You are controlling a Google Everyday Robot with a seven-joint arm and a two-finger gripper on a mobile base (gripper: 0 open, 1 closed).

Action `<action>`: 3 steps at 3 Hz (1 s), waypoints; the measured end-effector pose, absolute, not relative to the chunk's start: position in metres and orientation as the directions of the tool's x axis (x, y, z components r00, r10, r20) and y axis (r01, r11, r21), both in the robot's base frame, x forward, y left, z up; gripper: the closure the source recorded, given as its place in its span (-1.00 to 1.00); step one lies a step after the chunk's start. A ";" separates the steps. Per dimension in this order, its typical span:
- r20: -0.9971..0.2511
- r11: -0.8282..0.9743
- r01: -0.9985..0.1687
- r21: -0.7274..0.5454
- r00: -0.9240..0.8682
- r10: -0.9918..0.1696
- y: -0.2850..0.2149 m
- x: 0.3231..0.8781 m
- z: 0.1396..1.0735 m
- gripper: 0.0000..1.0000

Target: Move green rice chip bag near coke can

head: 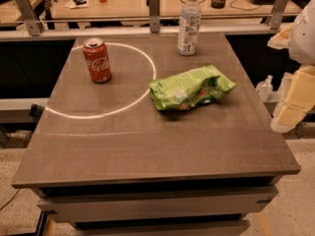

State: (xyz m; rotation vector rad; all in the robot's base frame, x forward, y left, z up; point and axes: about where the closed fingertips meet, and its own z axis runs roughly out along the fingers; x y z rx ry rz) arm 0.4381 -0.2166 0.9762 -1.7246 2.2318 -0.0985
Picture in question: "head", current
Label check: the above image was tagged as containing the green bottle at table edge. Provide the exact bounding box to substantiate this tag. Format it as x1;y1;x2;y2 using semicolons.
30;104;44;117

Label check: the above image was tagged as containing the red coke can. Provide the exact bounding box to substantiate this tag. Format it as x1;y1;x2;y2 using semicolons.
83;37;111;84

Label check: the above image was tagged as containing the left metal rail bracket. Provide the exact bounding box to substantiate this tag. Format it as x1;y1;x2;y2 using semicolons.
15;0;43;36

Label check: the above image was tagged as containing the right metal rail bracket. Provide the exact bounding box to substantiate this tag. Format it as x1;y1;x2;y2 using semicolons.
266;0;289;30

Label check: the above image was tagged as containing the grey drawer cabinet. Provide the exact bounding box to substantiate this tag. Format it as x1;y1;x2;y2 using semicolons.
31;175;284;236

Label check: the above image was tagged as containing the metal rail bracket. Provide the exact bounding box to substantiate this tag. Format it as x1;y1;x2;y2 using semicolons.
266;0;289;30
148;0;159;33
15;0;43;36

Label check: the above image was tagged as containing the green rice chip bag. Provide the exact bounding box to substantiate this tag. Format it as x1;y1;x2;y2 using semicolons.
149;64;236;111

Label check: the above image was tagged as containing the middle metal rail bracket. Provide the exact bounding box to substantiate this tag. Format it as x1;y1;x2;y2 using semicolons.
148;0;159;33

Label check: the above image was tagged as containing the small clear sanitizer bottle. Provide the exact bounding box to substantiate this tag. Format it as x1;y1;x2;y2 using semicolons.
256;75;273;101

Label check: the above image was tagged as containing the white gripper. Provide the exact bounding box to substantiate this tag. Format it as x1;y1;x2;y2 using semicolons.
267;0;315;133

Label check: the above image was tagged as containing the black mesh pen holder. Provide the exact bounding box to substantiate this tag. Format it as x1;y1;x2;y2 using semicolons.
211;0;226;9

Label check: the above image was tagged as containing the clear plastic water bottle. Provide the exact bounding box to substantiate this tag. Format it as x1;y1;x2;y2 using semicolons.
177;0;202;56

